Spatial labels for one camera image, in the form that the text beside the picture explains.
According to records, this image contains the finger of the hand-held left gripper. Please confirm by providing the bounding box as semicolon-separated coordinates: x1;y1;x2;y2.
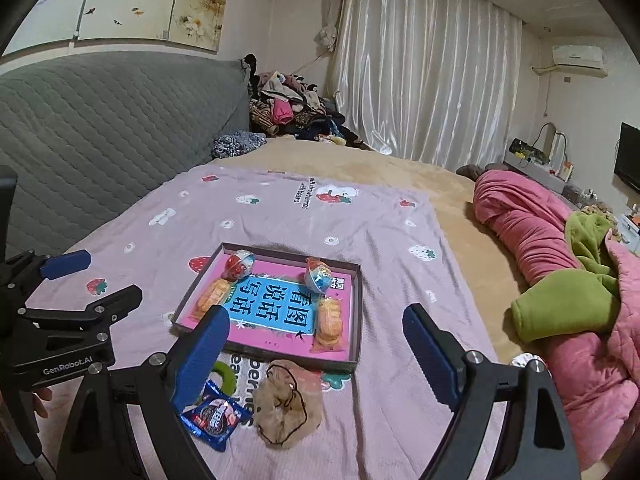
22;285;143;332
0;250;92;307

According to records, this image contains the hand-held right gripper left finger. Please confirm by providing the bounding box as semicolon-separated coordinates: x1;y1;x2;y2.
55;304;232;480

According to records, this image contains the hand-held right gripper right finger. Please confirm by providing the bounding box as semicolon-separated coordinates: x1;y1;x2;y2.
402;302;583;480

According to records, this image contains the green terry hair tie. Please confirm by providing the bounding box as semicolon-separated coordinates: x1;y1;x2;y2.
207;360;246;396

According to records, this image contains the yellow cracker packet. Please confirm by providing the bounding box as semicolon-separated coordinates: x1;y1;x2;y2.
311;297;347;356
192;277;233;322

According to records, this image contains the blue cookie packet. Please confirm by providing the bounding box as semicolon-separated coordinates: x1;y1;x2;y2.
181;379;255;453

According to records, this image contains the red blue toy egg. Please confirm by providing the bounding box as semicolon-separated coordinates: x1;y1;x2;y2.
304;256;335;293
222;249;257;283

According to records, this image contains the grey shallow box tray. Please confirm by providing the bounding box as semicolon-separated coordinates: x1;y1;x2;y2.
171;242;362;375

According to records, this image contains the beige mesh scrunchie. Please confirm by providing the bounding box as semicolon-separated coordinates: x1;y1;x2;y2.
252;359;325;448

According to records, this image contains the person's left hand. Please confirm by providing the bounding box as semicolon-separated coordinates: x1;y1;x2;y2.
31;387;53;418

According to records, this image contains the pink and blue book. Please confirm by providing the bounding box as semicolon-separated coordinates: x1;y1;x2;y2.
185;255;353;356

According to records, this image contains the green fleece blanket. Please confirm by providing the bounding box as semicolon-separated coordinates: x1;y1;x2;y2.
510;210;623;343

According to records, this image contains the grey quilted headboard cover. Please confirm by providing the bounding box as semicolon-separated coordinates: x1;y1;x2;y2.
0;55;251;261

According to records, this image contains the pink quilt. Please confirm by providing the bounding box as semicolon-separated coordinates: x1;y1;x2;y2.
472;169;640;461

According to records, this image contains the purple strawberry print blanket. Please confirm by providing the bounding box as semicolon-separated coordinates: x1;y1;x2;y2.
30;164;506;480

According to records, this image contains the brown plush cloth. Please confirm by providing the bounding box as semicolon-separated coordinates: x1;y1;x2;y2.
456;162;496;181

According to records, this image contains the blue floral cloth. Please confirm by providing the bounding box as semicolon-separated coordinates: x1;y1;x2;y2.
210;130;268;160

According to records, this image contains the grey desk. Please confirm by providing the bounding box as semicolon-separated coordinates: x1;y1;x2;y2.
504;152;581;196

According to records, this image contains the black yellow gadget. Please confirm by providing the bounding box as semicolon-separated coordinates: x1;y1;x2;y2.
509;137;548;161

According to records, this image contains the pile of clothes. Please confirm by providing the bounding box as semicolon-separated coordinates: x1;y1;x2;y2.
245;54;371;150

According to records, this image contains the black flat television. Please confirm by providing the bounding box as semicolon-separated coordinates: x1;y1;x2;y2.
612;121;640;193

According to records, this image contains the white satin curtain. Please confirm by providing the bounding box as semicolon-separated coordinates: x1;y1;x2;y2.
327;0;523;171

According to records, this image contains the white air conditioner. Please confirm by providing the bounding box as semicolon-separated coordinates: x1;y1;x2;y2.
551;44;608;78

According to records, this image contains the flower and fish wall painting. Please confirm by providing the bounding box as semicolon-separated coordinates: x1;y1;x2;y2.
2;0;231;56

